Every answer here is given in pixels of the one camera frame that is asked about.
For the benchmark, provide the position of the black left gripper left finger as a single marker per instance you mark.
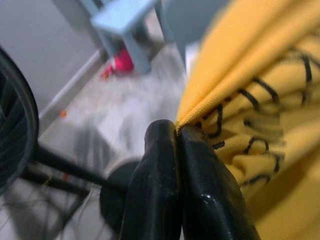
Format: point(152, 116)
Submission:
point(155, 187)

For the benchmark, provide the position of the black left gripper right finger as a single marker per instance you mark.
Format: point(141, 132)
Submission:
point(207, 195)

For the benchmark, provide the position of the yellow printed shirt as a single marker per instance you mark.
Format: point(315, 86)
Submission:
point(250, 50)

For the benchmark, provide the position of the small orange floor piece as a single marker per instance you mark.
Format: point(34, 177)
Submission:
point(64, 114)

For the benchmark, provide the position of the pink toy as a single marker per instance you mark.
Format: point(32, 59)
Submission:
point(122, 62)

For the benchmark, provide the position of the black floor fan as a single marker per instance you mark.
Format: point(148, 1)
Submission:
point(15, 125)

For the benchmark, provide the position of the light blue kids chair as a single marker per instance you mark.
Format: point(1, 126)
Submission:
point(120, 17)

